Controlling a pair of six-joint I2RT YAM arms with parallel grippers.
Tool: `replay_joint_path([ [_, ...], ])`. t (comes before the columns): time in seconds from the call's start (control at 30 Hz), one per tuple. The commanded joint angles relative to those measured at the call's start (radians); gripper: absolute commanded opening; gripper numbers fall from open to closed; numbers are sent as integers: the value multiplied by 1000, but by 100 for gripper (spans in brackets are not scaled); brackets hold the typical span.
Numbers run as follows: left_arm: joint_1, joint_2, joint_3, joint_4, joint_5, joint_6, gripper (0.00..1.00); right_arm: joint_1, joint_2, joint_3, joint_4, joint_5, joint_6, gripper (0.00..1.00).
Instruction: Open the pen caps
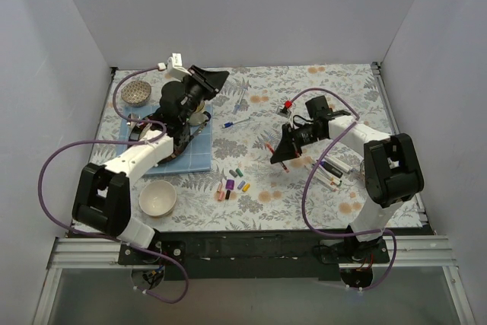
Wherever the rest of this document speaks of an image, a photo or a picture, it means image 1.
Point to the pink cap marker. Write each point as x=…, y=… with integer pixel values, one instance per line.
x=331, y=188

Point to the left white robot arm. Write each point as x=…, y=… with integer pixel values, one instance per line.
x=102, y=200

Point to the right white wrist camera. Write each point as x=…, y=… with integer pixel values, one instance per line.
x=286, y=110

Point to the blue checkered placemat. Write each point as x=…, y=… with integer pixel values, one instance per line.
x=196, y=158

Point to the lilac pen cap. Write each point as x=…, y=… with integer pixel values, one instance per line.
x=241, y=185

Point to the cream mug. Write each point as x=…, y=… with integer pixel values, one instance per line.
x=200, y=115

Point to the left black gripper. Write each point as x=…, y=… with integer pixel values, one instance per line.
x=202, y=81

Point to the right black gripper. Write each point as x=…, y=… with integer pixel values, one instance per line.
x=290, y=139

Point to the dark rimmed plate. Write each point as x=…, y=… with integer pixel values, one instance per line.
x=137, y=132

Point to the light blue pen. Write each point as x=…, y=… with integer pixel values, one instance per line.
x=239, y=101

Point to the aluminium frame rail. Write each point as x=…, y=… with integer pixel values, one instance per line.
x=80, y=253

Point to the blue cap pen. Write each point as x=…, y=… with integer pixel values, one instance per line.
x=233, y=123

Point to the yellow cap marker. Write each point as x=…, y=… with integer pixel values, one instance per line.
x=333, y=180

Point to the purple cap marker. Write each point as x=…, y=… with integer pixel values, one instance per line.
x=331, y=169

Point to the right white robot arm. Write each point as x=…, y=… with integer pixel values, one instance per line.
x=392, y=173

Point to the floral tablecloth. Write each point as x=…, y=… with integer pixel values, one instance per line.
x=276, y=200

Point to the patterned grey bowl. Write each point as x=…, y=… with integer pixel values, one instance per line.
x=136, y=93

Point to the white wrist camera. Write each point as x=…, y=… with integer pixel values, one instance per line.
x=174, y=67
x=286, y=110

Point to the floral dark bowl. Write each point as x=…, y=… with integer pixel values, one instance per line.
x=362, y=172

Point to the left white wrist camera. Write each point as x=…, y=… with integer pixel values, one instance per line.
x=174, y=67

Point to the plain cream bowl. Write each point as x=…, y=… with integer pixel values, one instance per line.
x=158, y=198

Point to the orange cap marker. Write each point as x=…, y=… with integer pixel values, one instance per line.
x=318, y=174

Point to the grey cap marker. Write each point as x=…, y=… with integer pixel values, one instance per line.
x=340, y=161

